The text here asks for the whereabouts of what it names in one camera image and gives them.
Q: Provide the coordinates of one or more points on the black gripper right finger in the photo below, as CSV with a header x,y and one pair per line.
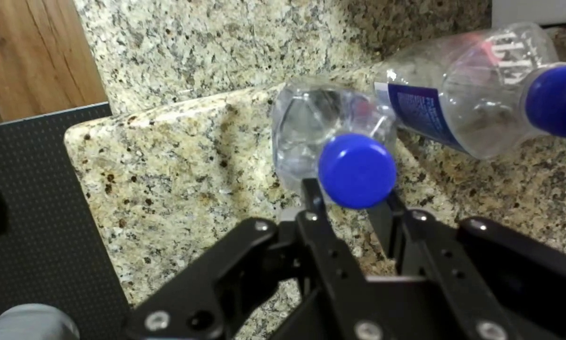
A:
x,y
460,276

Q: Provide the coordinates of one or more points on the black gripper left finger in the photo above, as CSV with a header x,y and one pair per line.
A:
x,y
333,271

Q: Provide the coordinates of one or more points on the clear Fiji water bottle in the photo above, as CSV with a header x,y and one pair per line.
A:
x,y
460,106
358,170

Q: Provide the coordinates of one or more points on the black perforated mat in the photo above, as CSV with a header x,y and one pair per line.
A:
x,y
39,220

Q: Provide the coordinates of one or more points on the gray rounded object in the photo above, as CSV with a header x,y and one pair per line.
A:
x,y
30,323

